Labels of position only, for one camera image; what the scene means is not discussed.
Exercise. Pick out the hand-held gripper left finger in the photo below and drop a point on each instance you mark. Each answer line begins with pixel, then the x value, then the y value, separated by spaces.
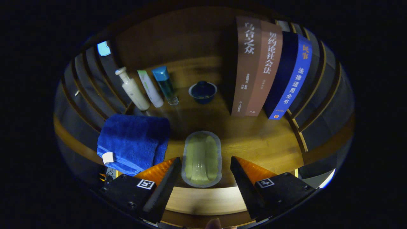
pixel 165 190

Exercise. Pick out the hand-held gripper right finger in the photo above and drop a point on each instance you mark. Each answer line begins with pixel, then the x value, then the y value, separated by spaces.
pixel 244 190

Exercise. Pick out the brown wooden drawer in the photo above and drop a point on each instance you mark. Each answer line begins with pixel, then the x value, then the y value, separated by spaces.
pixel 206 200

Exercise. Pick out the wooden countertop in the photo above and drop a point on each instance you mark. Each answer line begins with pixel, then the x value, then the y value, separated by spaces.
pixel 254 143

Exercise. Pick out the brown wooden cabinet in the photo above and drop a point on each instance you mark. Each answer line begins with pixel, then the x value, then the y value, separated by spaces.
pixel 178 38

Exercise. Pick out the folded blue towel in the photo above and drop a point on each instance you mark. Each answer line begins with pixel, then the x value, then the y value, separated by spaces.
pixel 133 140

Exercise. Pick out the white green tube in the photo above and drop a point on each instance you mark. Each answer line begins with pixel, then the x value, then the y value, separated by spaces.
pixel 151 90

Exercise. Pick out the white pump bottle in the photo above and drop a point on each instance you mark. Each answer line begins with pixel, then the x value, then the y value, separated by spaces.
pixel 135 93

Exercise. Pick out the blue lidded teacup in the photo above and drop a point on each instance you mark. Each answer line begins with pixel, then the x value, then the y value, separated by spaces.
pixel 203 93

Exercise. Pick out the teal capped bottle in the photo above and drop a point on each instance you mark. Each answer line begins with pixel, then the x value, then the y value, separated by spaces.
pixel 165 84

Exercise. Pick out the dark brown book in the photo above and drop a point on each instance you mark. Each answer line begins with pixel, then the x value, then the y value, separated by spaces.
pixel 246 70

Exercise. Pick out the blue book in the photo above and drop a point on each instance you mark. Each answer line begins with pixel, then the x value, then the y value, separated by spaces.
pixel 295 79

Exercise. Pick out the reddish brown book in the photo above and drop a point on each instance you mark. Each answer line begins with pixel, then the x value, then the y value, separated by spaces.
pixel 265 70

